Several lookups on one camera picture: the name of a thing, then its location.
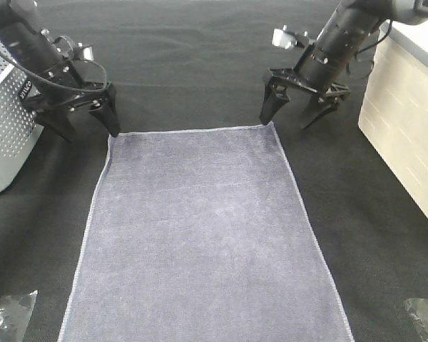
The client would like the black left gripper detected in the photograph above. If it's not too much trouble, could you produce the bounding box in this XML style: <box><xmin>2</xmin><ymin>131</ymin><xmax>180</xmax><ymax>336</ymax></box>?
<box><xmin>21</xmin><ymin>59</ymin><xmax>121</xmax><ymax>142</ymax></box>

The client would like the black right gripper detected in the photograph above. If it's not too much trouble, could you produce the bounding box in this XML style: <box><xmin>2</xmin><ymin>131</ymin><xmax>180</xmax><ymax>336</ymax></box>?
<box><xmin>259</xmin><ymin>42</ymin><xmax>350</xmax><ymax>129</ymax></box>

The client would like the grey purple towel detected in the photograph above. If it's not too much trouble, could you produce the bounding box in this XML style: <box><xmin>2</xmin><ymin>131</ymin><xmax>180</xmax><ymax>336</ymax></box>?
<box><xmin>58</xmin><ymin>124</ymin><xmax>353</xmax><ymax>341</ymax></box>

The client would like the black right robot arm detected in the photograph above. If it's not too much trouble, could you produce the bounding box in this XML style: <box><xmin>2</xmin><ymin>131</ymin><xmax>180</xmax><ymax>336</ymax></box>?
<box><xmin>259</xmin><ymin>1</ymin><xmax>428</xmax><ymax>128</ymax></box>

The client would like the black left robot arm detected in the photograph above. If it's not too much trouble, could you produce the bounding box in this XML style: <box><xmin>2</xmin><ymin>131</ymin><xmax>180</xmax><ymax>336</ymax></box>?
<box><xmin>0</xmin><ymin>1</ymin><xmax>121</xmax><ymax>141</ymax></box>

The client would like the grey perforated laundry basket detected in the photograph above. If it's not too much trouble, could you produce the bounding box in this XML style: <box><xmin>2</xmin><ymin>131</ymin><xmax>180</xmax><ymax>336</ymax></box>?
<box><xmin>0</xmin><ymin>55</ymin><xmax>43</xmax><ymax>192</ymax></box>

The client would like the cream storage box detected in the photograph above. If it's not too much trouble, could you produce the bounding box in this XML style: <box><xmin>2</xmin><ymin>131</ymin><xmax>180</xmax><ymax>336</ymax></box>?
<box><xmin>358</xmin><ymin>20</ymin><xmax>428</xmax><ymax>219</ymax></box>

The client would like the black table mat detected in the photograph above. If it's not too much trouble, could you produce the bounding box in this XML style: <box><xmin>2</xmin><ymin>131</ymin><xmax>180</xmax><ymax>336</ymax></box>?
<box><xmin>0</xmin><ymin>1</ymin><xmax>428</xmax><ymax>341</ymax></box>

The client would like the clear tape strip left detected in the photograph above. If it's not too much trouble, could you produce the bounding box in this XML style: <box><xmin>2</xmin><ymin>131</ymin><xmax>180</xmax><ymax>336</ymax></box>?
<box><xmin>0</xmin><ymin>290</ymin><xmax>39</xmax><ymax>342</ymax></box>

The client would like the clear tape strip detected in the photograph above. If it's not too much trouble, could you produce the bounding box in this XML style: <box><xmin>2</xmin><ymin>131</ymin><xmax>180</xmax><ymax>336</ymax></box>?
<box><xmin>0</xmin><ymin>290</ymin><xmax>39</xmax><ymax>342</ymax></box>
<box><xmin>404</xmin><ymin>298</ymin><xmax>428</xmax><ymax>341</ymax></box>

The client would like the clear tape strip right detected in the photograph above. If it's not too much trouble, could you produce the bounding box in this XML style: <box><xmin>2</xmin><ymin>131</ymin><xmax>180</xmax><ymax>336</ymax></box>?
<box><xmin>404</xmin><ymin>298</ymin><xmax>428</xmax><ymax>341</ymax></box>

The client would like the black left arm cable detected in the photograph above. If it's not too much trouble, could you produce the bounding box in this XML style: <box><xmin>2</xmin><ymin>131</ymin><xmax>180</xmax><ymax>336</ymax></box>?
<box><xmin>0</xmin><ymin>38</ymin><xmax>108</xmax><ymax>93</ymax></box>

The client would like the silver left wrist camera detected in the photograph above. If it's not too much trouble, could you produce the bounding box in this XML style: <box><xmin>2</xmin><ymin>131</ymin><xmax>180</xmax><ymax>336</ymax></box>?
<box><xmin>53</xmin><ymin>36</ymin><xmax>94</xmax><ymax>61</ymax></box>

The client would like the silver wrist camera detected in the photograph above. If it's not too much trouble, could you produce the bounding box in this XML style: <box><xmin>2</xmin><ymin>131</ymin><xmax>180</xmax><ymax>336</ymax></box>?
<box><xmin>271</xmin><ymin>25</ymin><xmax>315</xmax><ymax>50</ymax></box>
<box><xmin>53</xmin><ymin>36</ymin><xmax>94</xmax><ymax>61</ymax></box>

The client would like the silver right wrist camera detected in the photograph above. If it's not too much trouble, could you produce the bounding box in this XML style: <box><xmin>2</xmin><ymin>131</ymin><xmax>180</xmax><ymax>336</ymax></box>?
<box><xmin>271</xmin><ymin>25</ymin><xmax>315</xmax><ymax>50</ymax></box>

